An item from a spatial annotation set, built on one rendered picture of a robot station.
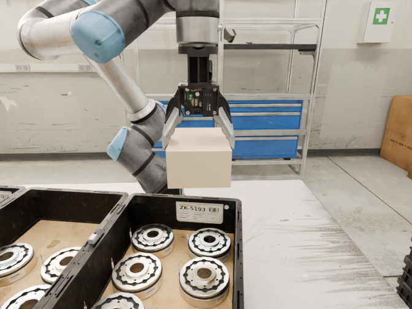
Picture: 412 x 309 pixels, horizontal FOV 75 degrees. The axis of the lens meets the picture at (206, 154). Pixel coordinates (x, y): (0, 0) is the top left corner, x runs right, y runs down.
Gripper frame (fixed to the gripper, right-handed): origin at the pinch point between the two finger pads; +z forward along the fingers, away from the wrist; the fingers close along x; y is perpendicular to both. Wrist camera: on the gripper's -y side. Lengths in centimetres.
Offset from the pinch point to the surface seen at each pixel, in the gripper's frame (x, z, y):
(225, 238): 6.4, 23.7, -0.3
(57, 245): -35.7, 26.8, -2.9
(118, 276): -16.8, 23.7, 10.7
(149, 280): -10.1, 23.4, 12.3
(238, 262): 6.9, 16.5, 15.5
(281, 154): 82, 74, -185
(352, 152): 207, 107, -269
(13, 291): -38.2, 26.7, 11.0
